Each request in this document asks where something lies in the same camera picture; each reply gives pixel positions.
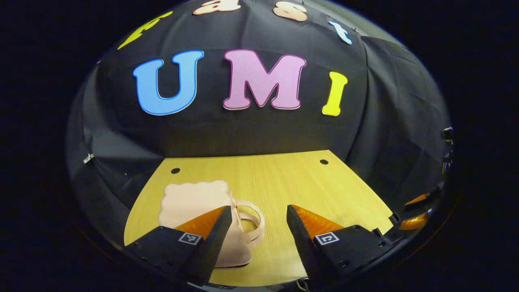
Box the pink suitcase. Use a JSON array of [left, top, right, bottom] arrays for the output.
[[157, 180, 266, 268]]

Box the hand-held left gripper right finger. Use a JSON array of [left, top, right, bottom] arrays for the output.
[[286, 205, 396, 281]]

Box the black backdrop cloth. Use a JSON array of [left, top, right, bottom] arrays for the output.
[[67, 0, 453, 244]]

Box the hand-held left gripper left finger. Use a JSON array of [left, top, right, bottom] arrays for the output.
[[123, 206, 234, 286]]

